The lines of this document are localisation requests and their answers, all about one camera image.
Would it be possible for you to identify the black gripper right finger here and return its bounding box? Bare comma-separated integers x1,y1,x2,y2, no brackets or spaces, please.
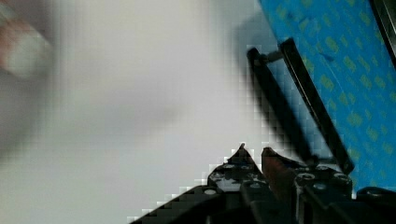
262,147,351,205

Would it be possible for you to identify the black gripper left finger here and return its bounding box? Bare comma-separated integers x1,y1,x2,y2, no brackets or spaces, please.
207,143,268,200

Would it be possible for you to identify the black toaster oven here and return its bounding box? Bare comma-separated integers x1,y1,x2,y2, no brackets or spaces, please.
259,0,396,189

